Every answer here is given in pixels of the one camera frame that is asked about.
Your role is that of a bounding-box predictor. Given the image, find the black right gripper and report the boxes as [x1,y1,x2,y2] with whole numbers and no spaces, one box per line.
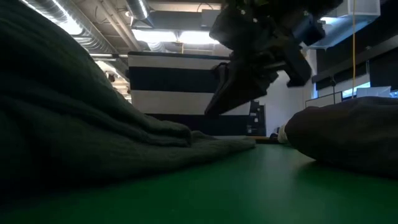
[204,6,312,116]

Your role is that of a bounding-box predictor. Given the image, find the dark grey shorts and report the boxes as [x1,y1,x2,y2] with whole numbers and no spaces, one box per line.
[284,96,398,180]

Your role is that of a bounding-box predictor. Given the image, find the dark green garment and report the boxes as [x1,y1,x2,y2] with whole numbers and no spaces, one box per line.
[0,0,256,200]

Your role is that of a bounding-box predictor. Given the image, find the navy white striped laundry basket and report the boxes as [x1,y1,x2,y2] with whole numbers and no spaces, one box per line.
[127,51,259,137]

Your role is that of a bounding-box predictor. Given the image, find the black equipment cabinet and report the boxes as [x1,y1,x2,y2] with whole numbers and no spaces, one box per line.
[247,101,267,137]

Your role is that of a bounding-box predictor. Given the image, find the grey office partition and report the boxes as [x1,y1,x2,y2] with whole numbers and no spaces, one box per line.
[305,91,344,108]

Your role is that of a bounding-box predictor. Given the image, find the beige folded garment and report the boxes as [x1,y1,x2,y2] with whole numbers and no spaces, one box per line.
[277,124,292,144]

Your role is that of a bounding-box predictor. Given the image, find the white board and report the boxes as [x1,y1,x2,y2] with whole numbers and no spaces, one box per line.
[356,86,392,98]

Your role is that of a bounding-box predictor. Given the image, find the green table mat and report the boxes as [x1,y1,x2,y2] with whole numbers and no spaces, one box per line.
[0,142,398,224]

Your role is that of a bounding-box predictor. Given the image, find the yellow hanging cable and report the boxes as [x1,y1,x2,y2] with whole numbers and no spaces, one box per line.
[351,0,357,99]

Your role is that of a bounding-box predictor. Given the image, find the rectangular metal ceiling duct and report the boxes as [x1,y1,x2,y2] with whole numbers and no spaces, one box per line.
[306,0,382,50]

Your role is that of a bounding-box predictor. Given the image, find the narrow shiny round duct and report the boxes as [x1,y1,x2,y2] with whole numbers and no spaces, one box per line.
[126,0,153,21]

